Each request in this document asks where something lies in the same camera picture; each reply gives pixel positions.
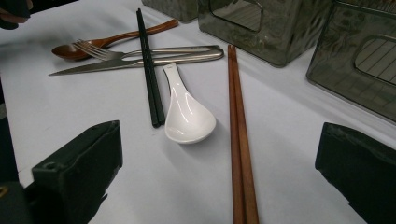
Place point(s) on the white ceramic spoon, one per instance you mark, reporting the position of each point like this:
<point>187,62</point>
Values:
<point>188,121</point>

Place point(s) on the brown wooden chopstick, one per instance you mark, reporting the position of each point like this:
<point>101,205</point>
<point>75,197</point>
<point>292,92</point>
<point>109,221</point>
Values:
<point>233,140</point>
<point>244,140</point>

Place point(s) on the brown wooden spoon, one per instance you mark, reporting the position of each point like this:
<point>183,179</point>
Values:
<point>67,52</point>

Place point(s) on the metal fork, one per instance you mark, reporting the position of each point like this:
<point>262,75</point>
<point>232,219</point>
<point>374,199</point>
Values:
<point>99,53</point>

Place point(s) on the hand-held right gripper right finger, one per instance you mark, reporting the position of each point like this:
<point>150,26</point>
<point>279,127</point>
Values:
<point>358,168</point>

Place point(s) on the metal knife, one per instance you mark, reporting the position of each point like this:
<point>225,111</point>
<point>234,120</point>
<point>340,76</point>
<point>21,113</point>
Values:
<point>93,67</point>

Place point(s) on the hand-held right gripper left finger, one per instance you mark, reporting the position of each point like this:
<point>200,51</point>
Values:
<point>77,165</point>

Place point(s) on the black chopstick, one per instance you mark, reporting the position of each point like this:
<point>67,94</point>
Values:
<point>146,71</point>
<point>151,71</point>

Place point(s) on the white table mat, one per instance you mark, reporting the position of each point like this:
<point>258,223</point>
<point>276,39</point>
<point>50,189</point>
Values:
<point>186,186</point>

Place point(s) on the clear grey plastic bin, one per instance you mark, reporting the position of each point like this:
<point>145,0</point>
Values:
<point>336,62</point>
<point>174,9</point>
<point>280,43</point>

